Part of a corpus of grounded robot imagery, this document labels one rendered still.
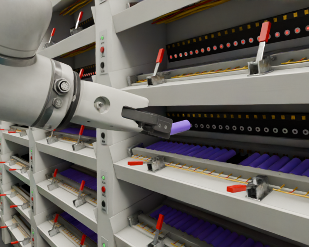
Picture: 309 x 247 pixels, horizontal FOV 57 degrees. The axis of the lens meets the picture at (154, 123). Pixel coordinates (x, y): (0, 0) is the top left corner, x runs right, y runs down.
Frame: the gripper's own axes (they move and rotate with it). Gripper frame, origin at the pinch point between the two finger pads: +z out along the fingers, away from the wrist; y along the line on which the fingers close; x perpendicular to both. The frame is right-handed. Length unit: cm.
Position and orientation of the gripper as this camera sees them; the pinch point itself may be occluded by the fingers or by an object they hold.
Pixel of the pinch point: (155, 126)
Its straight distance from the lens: 45.2
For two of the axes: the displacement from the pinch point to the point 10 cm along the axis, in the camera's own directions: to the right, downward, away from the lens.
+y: -6.3, -0.4, 7.7
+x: -2.0, 9.7, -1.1
